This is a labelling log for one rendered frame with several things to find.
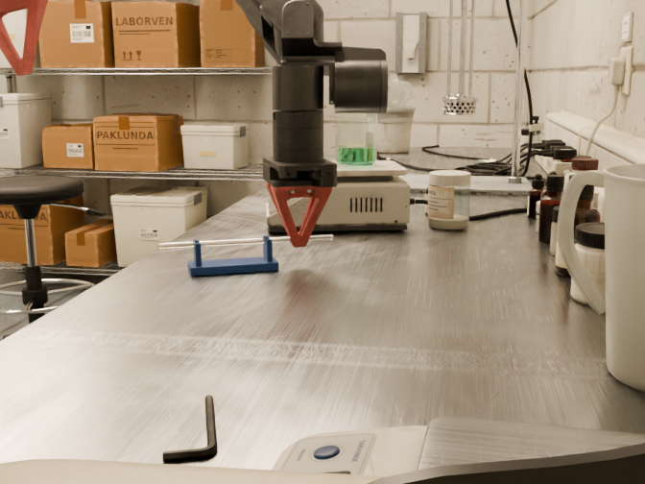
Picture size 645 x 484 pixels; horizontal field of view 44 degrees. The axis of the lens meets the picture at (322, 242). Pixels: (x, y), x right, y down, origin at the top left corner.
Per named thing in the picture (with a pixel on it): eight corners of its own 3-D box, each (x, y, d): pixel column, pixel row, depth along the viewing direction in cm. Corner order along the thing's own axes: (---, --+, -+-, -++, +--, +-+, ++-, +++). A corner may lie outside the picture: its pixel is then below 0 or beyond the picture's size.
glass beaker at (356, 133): (334, 165, 118) (334, 108, 116) (377, 165, 117) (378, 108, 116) (333, 171, 111) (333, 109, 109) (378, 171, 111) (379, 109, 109)
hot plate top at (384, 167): (322, 177, 109) (322, 170, 109) (316, 166, 121) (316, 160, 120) (408, 176, 110) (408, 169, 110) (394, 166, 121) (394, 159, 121)
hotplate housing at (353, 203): (267, 234, 109) (266, 177, 108) (266, 218, 122) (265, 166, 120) (425, 231, 111) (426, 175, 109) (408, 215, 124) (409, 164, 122)
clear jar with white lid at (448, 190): (444, 222, 118) (445, 169, 117) (477, 228, 114) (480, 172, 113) (418, 228, 114) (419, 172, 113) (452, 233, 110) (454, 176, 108)
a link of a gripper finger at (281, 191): (318, 236, 96) (318, 159, 94) (333, 249, 90) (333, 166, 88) (262, 240, 95) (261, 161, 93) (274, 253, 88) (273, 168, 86)
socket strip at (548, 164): (552, 180, 164) (554, 158, 163) (534, 159, 203) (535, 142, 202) (580, 181, 163) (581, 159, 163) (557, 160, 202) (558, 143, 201)
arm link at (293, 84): (273, 57, 89) (270, 55, 84) (334, 56, 89) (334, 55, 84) (274, 118, 91) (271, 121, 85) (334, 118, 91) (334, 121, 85)
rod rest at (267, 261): (190, 277, 87) (189, 245, 86) (187, 270, 90) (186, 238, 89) (279, 271, 89) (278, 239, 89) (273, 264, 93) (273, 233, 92)
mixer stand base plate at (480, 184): (370, 191, 149) (370, 186, 149) (381, 178, 168) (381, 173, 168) (535, 195, 144) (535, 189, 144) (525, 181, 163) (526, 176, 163)
